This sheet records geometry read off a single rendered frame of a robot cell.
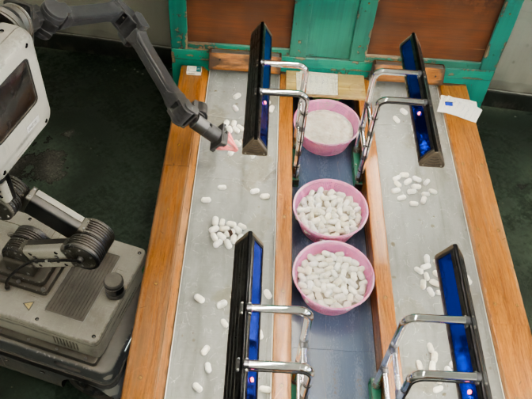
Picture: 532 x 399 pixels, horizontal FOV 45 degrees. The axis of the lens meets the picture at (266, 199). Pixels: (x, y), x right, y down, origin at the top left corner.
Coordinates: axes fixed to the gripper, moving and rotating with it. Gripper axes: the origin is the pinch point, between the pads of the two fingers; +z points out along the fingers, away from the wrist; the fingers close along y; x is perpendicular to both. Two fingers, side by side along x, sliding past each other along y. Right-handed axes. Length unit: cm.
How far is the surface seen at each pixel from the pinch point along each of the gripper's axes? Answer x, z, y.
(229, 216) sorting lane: 6.2, 5.2, -25.0
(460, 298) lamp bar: -61, 29, -76
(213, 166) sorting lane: 11.1, -0.9, -1.9
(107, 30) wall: 102, -24, 155
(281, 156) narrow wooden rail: -7.1, 16.4, 3.4
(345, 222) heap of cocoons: -19.5, 36.7, -23.3
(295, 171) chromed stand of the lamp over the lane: -9.7, 21.5, -2.6
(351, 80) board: -27, 37, 49
